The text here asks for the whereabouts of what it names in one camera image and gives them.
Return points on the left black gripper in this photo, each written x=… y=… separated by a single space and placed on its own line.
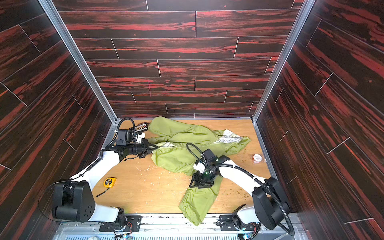
x=143 y=150

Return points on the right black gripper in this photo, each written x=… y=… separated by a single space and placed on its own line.
x=201 y=181

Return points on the green jacket with cartoon print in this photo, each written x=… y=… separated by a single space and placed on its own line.
x=180 y=146

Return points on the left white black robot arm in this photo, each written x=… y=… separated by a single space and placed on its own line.
x=73 y=199

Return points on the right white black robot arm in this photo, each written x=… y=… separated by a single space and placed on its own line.
x=270 y=206

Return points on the yellow tape measure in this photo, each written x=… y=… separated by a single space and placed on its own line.
x=108 y=184

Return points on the small white tape roll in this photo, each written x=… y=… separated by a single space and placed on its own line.
x=257 y=158

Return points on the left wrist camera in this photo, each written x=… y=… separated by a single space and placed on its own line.
x=127 y=136

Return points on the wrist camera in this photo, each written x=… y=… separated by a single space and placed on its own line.
x=204 y=156
x=127 y=136

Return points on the black battery pack with wires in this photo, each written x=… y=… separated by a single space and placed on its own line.
x=142 y=127

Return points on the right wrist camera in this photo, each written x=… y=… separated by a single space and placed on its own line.
x=204 y=156

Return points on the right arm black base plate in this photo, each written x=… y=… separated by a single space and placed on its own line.
x=227 y=223

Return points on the metal front rail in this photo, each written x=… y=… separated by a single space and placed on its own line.
x=177 y=227

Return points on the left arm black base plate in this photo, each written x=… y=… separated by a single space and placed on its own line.
x=131 y=223

